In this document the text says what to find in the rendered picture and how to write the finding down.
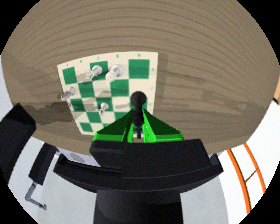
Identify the green and white chessboard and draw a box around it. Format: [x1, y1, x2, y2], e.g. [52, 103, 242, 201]
[57, 52, 158, 135]

